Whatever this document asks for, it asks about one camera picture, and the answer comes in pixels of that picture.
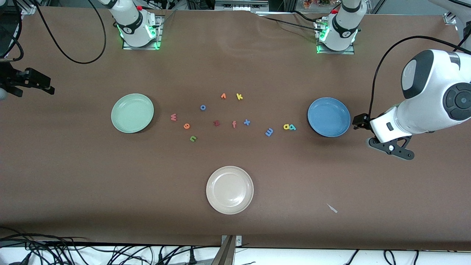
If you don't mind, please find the blue plate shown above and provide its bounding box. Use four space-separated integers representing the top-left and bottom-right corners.
307 97 351 138

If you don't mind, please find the light green plate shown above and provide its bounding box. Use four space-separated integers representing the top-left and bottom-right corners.
111 93 155 134

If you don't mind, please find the brown table mat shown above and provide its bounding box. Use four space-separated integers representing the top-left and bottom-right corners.
0 6 471 251

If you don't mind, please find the beige plate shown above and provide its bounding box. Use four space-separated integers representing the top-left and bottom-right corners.
206 166 254 215

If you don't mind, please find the grey power strip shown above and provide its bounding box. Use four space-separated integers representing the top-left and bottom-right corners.
215 0 269 11

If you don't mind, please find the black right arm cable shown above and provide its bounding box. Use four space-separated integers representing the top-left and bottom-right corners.
34 0 107 65

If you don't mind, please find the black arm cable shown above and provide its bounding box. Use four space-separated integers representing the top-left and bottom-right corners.
369 35 471 116
34 0 107 65

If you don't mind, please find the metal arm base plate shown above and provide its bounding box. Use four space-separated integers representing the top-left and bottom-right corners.
316 18 356 55
123 15 163 50

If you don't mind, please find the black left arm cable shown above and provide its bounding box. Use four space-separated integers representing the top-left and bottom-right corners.
369 35 471 116

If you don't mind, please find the thin black table cable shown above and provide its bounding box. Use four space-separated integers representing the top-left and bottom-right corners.
254 11 324 33

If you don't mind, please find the black cable tangle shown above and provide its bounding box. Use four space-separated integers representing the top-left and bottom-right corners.
0 228 221 265

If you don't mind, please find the aluminium frame post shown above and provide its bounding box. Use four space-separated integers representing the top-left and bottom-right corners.
212 235 243 265

